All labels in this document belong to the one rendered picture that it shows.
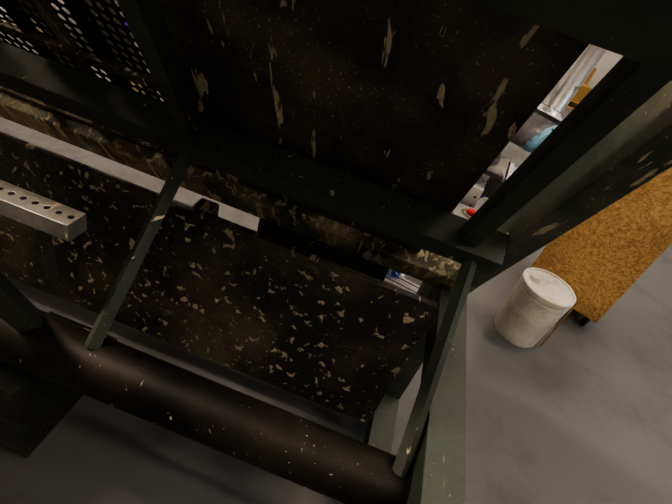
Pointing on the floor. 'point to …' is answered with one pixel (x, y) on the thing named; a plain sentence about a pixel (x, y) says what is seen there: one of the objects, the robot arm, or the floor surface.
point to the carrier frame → (227, 339)
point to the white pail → (534, 307)
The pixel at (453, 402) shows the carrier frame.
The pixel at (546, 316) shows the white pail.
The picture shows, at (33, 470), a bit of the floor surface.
